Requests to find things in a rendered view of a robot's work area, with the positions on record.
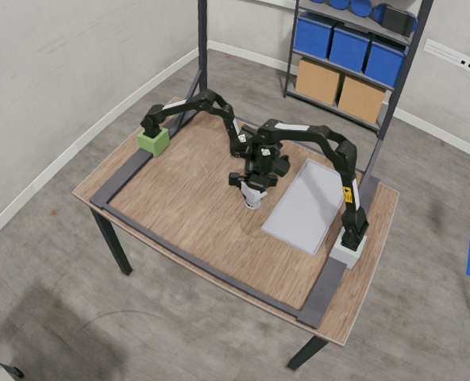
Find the white bracket with holes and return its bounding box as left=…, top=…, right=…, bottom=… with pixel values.
left=241, top=182, right=268, bottom=203

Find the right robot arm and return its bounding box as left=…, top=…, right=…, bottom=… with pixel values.
left=141, top=89, right=259, bottom=163

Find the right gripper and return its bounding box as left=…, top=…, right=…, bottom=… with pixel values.
left=229, top=160, right=278, bottom=190

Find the grey cylinder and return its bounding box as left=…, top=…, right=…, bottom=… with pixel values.
left=245, top=197, right=261, bottom=210

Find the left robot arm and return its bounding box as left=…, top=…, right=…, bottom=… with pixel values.
left=237, top=119, right=369, bottom=252

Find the white shallow tray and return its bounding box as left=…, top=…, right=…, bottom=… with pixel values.
left=261, top=158, right=344, bottom=256

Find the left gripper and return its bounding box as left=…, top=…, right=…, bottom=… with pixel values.
left=248, top=154, right=275, bottom=192

